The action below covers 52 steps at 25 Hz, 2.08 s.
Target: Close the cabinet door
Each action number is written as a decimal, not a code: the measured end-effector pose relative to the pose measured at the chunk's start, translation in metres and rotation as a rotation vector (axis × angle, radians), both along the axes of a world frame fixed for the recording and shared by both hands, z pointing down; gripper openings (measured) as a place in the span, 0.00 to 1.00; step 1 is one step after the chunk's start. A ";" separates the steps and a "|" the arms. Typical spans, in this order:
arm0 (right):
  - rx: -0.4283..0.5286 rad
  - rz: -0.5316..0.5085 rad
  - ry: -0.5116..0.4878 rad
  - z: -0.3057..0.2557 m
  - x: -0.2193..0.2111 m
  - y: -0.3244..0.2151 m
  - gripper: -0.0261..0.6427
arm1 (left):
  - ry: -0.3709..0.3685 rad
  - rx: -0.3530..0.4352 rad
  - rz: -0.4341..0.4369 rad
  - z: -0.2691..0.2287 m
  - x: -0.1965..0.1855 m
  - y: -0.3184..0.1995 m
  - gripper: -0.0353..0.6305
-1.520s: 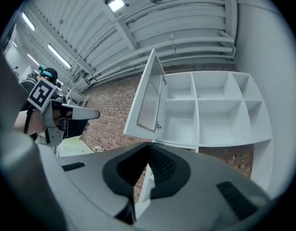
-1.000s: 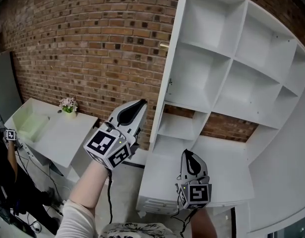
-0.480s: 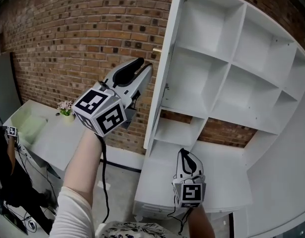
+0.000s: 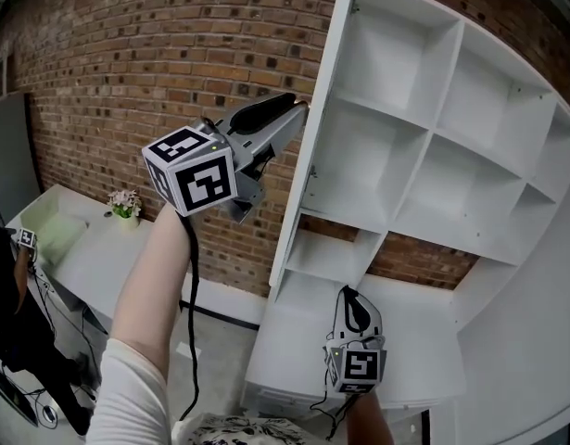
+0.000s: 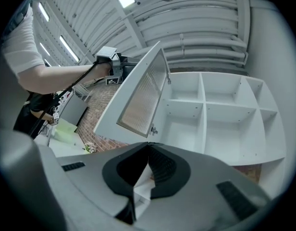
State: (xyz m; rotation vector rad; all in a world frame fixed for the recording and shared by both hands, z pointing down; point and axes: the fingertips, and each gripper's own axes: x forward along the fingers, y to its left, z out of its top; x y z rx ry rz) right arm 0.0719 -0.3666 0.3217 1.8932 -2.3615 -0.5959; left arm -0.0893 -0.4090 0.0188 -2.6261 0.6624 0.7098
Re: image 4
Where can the pink flower plant pot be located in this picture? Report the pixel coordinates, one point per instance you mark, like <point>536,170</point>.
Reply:
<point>125,204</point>

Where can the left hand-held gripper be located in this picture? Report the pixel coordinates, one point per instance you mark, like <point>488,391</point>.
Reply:
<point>201,181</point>

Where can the person's left forearm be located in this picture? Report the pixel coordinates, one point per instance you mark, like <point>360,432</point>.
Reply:
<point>150,285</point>

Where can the white desk with shelf hutch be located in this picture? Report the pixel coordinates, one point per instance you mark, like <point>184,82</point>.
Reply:
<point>433,156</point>

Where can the white paper sheet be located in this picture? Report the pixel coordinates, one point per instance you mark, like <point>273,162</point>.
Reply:
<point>189,350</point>

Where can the person's right forearm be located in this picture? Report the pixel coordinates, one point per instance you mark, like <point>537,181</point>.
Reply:
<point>368,420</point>

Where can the light green box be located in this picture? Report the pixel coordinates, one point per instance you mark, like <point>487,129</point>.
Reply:
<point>57,234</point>

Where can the person's patterned white shirt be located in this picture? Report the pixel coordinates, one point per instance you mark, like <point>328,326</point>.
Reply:
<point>122,401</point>

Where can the white wall skirting panel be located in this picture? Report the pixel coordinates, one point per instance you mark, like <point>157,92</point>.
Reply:
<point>229,301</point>

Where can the small white side desk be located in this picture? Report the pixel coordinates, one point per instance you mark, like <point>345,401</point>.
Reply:
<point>108,258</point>

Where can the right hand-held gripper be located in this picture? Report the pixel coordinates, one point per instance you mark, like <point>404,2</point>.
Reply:
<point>358,364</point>

